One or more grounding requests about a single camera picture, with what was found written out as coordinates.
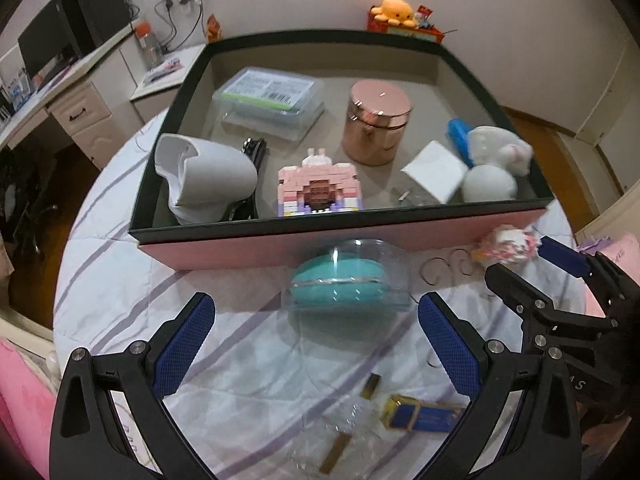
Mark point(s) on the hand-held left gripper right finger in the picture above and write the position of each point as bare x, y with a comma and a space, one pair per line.
447, 350

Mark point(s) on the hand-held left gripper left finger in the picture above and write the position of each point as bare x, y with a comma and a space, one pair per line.
185, 345

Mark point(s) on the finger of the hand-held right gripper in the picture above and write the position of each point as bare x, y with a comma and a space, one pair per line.
510, 285
562, 255

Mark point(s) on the dark green pink storage box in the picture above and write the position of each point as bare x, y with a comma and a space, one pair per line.
225, 255

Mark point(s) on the teal round case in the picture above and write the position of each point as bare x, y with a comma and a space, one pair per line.
335, 285

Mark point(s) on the white charger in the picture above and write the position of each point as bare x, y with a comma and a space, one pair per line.
435, 172

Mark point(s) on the pink building block model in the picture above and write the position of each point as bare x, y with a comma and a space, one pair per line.
317, 185

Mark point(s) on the rose gold jar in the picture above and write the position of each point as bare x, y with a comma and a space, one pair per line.
375, 120

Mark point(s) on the pink flowered quilt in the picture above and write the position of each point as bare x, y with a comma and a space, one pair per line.
625, 252

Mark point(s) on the blue and gold box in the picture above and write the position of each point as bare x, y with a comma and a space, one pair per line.
420, 412

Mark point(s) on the thin metal hoop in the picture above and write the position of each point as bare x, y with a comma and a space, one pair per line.
423, 272

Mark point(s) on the white round ball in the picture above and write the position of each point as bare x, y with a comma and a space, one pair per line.
490, 185

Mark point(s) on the white plush rabbit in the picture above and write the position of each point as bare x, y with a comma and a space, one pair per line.
500, 147

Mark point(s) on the clear plastic packet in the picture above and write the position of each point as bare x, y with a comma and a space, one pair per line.
340, 420

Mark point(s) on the blue plastic object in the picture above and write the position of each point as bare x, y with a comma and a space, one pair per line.
459, 135

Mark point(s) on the white door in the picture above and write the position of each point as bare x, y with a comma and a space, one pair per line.
610, 100

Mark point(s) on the white plastic holder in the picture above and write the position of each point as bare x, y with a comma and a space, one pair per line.
215, 175

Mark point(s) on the pink blanket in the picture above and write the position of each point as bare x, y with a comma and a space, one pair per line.
20, 410

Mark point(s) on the black clip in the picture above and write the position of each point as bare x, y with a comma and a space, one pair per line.
255, 150

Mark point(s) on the black office chair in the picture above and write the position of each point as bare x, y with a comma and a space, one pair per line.
25, 200

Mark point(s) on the white desk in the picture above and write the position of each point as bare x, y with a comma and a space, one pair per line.
90, 110

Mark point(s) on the low white cabinet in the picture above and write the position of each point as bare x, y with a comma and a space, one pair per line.
165, 90

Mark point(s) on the clear case with green label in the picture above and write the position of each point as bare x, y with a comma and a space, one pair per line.
270, 100

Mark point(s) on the red toy box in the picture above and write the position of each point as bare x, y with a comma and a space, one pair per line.
425, 34

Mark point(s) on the white printed packet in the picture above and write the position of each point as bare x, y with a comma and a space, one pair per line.
162, 70

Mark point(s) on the small toy figures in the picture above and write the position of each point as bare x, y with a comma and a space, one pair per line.
424, 16

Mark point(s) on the orange octopus plush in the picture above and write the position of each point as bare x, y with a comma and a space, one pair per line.
395, 11

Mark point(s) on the orange cap water bottle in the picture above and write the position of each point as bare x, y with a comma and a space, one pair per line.
148, 45

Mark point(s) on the orange snack bag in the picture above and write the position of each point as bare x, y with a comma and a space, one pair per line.
214, 28

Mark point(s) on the black monitor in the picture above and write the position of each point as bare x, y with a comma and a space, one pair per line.
47, 40

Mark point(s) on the black computer tower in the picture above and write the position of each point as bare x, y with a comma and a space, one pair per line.
100, 5

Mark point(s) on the cream bed frame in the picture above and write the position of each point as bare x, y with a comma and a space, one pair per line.
25, 327

